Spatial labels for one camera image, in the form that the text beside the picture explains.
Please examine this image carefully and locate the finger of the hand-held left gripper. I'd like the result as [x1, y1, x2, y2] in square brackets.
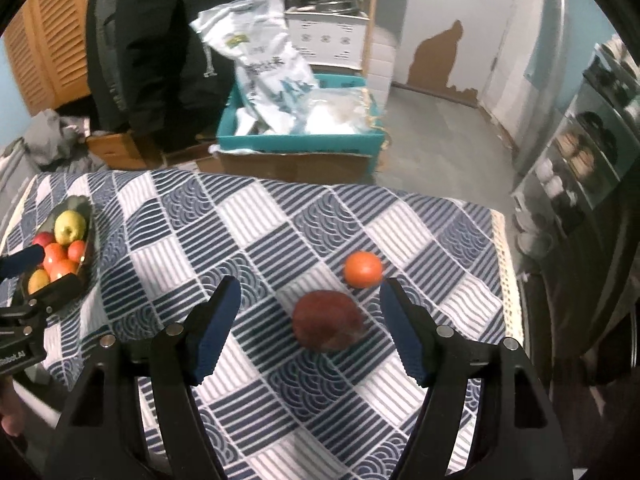
[0, 245, 46, 281]
[10, 272, 83, 318]

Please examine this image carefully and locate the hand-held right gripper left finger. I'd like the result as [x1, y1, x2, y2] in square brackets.
[47, 275, 243, 480]

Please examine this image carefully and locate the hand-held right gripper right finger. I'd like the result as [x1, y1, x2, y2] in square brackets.
[378, 277, 576, 480]

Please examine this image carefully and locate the small yellow fruit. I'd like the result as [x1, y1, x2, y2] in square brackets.
[27, 268, 51, 295]

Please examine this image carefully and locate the clear glass bowl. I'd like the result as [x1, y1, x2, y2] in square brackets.
[15, 195, 98, 306]

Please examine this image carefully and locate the yellow-green apple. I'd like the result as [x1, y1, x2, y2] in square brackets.
[54, 210, 88, 246]

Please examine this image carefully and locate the dark red round fruit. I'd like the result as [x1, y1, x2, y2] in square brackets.
[292, 290, 366, 352]

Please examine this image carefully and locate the person's left hand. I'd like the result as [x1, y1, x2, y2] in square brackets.
[0, 380, 26, 438]

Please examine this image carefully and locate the grey garment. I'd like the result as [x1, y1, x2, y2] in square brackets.
[22, 109, 103, 171]

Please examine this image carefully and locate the blue white patterned tablecloth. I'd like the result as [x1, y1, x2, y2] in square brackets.
[0, 169, 523, 480]

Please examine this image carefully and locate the large cardboard box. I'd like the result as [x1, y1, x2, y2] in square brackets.
[210, 147, 388, 186]

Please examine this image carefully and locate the teal box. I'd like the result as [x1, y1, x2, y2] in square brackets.
[216, 74, 388, 155]

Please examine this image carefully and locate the wooden louvre cabinet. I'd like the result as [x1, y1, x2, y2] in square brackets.
[0, 0, 96, 116]

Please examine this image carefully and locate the clear plastic bag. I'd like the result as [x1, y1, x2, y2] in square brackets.
[295, 87, 383, 136]

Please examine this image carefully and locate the grey glass-door cabinet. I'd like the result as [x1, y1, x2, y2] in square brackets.
[510, 35, 640, 391]

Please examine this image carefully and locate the person in dark clothes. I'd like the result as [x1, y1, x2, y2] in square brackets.
[85, 0, 266, 151]

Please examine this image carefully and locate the white ribbed container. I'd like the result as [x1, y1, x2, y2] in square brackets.
[372, 27, 398, 93]

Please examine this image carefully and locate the white printed bag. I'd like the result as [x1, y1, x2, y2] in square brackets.
[190, 0, 318, 133]

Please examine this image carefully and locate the wooden shelf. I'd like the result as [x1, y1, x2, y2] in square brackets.
[263, 0, 381, 91]

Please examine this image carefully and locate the white patterned box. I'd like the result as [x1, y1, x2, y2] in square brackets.
[286, 12, 370, 73]

